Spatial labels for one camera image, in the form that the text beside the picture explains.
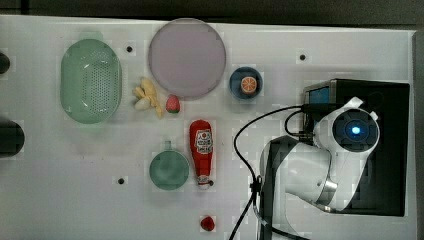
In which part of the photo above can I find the yellow toy banana bunch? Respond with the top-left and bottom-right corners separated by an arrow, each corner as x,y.
133,78 -> 164,119

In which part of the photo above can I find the blue small bowl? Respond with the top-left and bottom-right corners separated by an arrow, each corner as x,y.
229,67 -> 263,99

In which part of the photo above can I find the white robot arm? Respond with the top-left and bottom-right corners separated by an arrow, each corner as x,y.
257,97 -> 380,240

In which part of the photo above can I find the black toaster oven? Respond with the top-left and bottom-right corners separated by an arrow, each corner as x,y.
303,79 -> 410,217

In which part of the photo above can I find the red toy strawberry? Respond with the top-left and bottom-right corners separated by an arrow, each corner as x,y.
166,95 -> 180,114

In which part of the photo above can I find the black pan at edge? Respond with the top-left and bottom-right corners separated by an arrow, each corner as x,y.
0,118 -> 25,158

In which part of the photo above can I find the red round toy berry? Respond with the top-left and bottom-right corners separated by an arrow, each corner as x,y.
200,216 -> 215,231

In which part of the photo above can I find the blue glass oven door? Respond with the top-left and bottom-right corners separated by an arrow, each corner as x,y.
304,87 -> 330,104

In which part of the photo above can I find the orange slice toy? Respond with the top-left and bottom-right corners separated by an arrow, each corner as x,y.
240,76 -> 257,95

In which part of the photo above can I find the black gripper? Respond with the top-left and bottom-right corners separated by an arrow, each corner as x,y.
301,103 -> 341,114

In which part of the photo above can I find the green cup with handle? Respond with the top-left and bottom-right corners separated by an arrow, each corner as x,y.
149,141 -> 190,191

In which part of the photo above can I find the pink round plate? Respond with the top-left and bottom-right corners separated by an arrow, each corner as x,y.
148,18 -> 226,98

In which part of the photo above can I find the red ketchup bottle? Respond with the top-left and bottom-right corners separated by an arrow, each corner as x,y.
189,119 -> 213,190

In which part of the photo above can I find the green perforated colander basket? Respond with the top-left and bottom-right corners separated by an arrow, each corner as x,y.
60,32 -> 122,124

